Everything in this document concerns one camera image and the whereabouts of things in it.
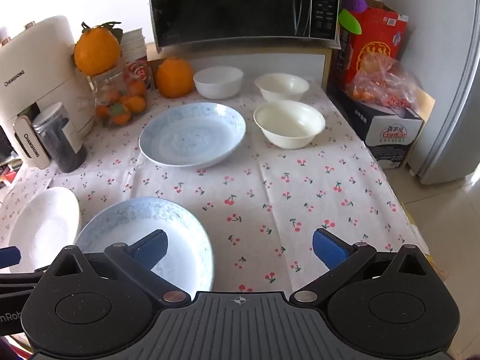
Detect stack of paper cups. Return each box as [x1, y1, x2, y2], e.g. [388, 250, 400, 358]
[122, 28, 147, 64]

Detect grey refrigerator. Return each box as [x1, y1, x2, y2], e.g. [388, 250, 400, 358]
[407, 0, 480, 185]

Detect large orange with leaves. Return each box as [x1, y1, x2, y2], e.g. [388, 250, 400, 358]
[74, 22, 123, 76]

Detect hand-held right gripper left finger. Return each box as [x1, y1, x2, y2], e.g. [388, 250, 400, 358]
[50, 229, 192, 304]

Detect large cream bowl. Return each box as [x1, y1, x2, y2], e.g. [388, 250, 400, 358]
[253, 100, 326, 149]

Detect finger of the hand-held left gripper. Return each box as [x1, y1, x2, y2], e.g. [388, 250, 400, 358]
[0, 246, 20, 268]
[0, 268, 51, 295]

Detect green plastic toy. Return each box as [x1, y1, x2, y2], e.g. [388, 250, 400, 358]
[338, 7, 361, 34]

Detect black microwave oven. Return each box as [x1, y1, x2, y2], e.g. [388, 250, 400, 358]
[146, 0, 347, 48]

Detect dark blue carton box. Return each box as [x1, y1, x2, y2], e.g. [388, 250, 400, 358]
[326, 82, 424, 169]

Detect dark jar with metal lid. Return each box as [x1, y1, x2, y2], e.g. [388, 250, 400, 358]
[32, 102, 88, 174]

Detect blue patterned plate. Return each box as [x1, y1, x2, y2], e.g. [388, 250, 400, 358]
[139, 102, 247, 168]
[74, 197, 214, 293]

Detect white kitchen appliance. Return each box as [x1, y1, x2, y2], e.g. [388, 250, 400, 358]
[0, 16, 94, 169]

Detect cherry print tablecloth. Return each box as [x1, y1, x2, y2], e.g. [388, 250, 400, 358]
[0, 79, 432, 294]

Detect white plate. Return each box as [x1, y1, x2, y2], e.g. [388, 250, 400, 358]
[7, 187, 82, 274]

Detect plastic bag of oranges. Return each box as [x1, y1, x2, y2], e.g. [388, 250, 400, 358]
[347, 52, 419, 110]

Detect white bowl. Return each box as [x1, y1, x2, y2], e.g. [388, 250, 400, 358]
[193, 66, 244, 100]

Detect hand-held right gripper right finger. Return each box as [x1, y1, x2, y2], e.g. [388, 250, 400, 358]
[289, 228, 430, 304]

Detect pile of small oranges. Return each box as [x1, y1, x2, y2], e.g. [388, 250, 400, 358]
[95, 80, 147, 126]

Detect colourful papers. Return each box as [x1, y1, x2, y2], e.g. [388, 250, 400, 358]
[0, 159, 22, 189]

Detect red labelled cup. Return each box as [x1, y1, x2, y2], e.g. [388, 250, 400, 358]
[125, 56, 156, 90]

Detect red carton box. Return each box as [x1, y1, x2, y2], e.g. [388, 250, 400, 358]
[339, 0, 409, 87]

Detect clear glass jar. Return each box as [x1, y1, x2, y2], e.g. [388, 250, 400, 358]
[85, 64, 148, 129]

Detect small cream bowl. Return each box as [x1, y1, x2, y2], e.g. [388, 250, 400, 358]
[255, 73, 310, 103]

